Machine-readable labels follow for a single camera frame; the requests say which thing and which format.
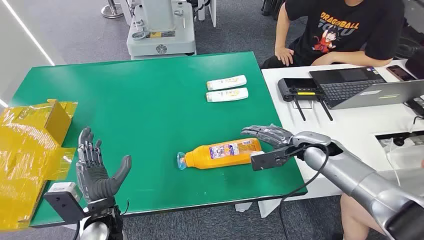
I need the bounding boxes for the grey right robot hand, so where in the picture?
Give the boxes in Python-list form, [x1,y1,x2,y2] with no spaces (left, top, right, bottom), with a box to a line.
[240,124,295,150]

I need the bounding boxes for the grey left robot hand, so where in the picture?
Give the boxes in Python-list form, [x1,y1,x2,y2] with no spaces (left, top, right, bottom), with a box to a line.
[75,126,132,204]

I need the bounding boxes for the orange bottle with printed label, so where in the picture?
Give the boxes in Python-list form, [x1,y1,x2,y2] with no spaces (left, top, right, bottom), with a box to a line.
[176,138,263,171]

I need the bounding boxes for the white tube bottle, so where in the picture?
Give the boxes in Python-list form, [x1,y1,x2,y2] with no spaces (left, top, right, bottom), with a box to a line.
[205,87,249,103]
[206,74,248,92]

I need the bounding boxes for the black remote controller with antennas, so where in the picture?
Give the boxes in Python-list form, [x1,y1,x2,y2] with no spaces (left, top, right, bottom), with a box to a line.
[277,77,334,122]

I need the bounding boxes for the yellow taped cardboard box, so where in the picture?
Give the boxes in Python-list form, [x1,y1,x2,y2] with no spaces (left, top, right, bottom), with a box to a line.
[0,98,79,232]

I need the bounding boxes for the grey open laptop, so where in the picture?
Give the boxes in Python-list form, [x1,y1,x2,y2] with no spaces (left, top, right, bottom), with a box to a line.
[308,66,424,111]

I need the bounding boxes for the person's bare leg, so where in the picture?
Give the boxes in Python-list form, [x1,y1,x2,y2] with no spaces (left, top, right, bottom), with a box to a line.
[340,193,395,240]

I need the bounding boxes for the person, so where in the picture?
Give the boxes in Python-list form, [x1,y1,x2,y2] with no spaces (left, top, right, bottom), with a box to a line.
[261,0,406,70]

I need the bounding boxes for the black smartphone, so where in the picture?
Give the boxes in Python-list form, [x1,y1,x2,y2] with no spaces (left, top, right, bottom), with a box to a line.
[386,64,417,82]

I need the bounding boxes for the black keyboard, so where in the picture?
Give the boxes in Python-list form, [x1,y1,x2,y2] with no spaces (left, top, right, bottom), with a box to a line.
[405,96,424,117]

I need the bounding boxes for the black bag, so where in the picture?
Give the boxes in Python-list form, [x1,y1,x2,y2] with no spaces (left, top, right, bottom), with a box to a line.
[404,47,424,80]

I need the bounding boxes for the metal stanchion base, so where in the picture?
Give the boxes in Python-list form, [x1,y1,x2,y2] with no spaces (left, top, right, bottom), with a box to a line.
[100,0,125,19]

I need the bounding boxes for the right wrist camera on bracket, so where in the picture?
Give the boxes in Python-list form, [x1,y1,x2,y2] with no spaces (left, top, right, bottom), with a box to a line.
[250,145,301,172]

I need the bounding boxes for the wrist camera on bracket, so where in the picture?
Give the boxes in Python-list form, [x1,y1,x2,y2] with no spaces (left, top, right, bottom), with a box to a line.
[250,145,301,172]
[43,181,90,223]

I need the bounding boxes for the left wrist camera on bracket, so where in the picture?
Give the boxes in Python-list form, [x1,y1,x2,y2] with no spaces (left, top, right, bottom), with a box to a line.
[43,181,90,223]

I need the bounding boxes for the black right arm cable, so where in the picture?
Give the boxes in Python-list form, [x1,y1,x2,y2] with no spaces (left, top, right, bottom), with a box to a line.
[279,145,331,240]

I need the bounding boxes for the white cable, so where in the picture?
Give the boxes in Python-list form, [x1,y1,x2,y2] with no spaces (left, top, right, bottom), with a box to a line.
[385,137,408,196]

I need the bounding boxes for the black desk cable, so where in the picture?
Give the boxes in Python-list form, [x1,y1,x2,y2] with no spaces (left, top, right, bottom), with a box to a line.
[411,115,424,134]

